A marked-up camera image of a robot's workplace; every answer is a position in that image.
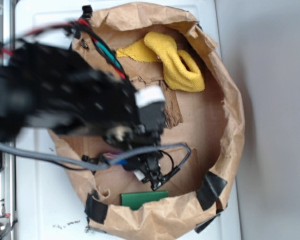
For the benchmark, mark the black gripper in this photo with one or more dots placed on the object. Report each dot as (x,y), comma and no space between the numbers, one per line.
(130,117)

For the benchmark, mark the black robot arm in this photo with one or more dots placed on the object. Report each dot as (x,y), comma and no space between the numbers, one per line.
(54,88)

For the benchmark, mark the brown bark piece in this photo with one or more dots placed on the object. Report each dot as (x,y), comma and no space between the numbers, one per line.
(172,110)

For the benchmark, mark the yellow microfiber cloth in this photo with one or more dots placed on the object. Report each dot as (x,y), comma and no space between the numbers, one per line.
(180,70)

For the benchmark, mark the brown paper bag tray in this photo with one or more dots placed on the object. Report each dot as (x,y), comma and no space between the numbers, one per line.
(213,126)

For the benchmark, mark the green rectangular block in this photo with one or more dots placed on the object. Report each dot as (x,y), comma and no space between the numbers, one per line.
(135,200)

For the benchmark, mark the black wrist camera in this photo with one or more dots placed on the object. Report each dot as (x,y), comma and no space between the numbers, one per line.
(147,168)

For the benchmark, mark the aluminium rail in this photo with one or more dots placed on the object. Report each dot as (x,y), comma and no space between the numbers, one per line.
(8,216)

